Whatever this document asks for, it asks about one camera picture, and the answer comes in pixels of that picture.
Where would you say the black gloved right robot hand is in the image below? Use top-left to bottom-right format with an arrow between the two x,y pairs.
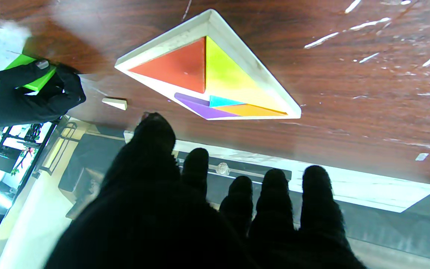
0,60 -> 87,130

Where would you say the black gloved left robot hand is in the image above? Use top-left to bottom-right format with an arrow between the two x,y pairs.
45,112 -> 367,269

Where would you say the green tangram square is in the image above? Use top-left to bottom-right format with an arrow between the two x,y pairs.
5,54 -> 57,92

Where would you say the small natural wood triangle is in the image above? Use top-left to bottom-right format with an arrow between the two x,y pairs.
102,98 -> 128,111

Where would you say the purple tangram triangle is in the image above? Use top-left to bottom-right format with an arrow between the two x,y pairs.
174,93 -> 238,119

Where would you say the blue tangram triangle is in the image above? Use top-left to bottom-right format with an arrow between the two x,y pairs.
209,95 -> 245,108

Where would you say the orange tangram parallelogram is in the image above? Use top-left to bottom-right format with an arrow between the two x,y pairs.
213,104 -> 288,117

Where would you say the large yellow tangram triangle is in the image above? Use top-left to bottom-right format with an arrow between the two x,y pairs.
205,36 -> 288,113

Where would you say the large red tangram triangle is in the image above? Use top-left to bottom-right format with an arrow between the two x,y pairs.
128,37 -> 206,94

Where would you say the square wooden puzzle tray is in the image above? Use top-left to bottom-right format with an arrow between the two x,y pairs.
115,9 -> 302,121

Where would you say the long black decorative tray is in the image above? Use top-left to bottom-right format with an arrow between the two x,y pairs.
174,151 -> 292,187

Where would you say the brown throw pillow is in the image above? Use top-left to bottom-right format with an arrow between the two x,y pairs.
66,166 -> 105,221

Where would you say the thin metal side table frame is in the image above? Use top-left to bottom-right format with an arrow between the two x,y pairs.
0,120 -> 78,183

